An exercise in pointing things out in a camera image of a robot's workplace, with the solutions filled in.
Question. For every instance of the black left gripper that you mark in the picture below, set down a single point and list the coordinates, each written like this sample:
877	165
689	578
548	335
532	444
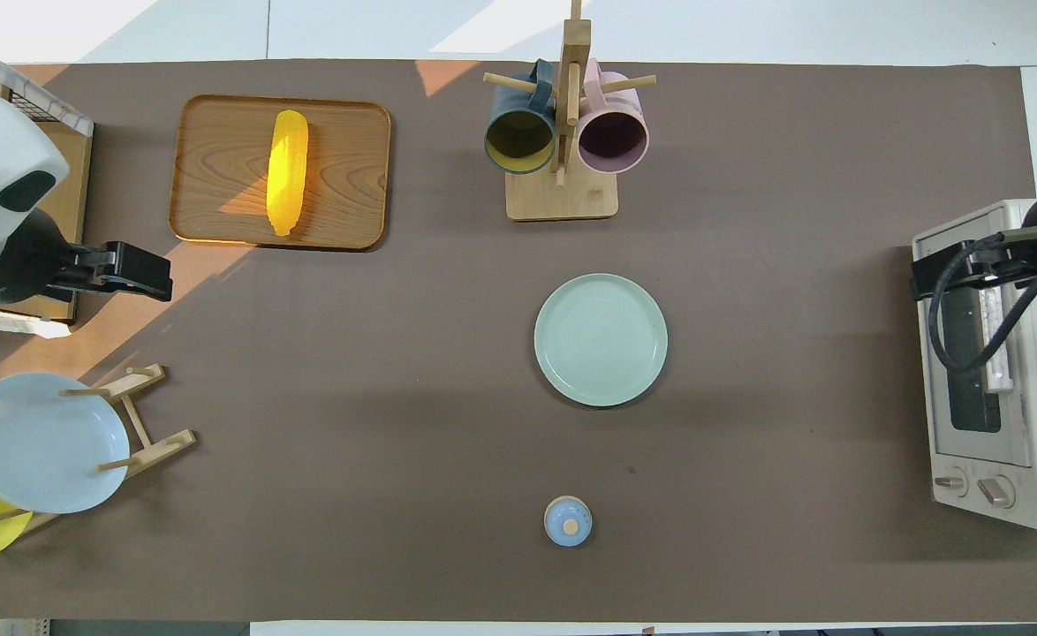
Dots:
94	276

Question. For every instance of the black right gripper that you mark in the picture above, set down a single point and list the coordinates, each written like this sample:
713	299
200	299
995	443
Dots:
978	256

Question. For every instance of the glass oven door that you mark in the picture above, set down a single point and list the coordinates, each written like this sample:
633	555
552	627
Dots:
969	406

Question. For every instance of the yellow corn cob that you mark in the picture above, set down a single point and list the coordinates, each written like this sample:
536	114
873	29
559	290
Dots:
288	168

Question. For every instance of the pale green ceramic plate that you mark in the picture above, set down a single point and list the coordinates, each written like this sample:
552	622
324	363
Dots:
601	340

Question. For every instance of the wooden serving tray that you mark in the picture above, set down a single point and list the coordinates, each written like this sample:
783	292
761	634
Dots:
218	177

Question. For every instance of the wooden plate rack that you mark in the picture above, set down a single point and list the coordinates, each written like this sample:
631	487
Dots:
161	446

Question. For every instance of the light blue plate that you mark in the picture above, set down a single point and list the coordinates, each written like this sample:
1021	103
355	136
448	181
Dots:
41	442

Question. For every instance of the brown table mat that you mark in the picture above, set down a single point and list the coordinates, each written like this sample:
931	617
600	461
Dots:
395	371

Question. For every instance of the pink mug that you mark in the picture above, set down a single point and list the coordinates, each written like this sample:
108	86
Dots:
613	141

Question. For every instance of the wooden mug tree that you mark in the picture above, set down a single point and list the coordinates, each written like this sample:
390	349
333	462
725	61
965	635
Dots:
563	199

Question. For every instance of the dark blue mug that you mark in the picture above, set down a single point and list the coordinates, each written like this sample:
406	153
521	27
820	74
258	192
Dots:
518	141

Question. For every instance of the blue call bell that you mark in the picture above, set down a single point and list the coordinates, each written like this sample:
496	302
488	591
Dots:
568	523

